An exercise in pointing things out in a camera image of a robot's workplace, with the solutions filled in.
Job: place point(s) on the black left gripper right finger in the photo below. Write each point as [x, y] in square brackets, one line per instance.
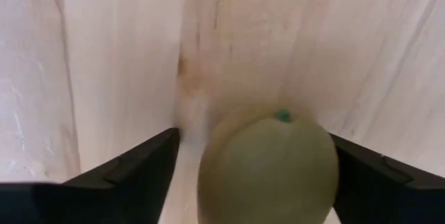
[382, 192]

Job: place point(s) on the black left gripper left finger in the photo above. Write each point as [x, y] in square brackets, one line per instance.
[139, 182]

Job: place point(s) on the kiwi fruit with green nub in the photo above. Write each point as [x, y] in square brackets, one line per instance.
[267, 175]

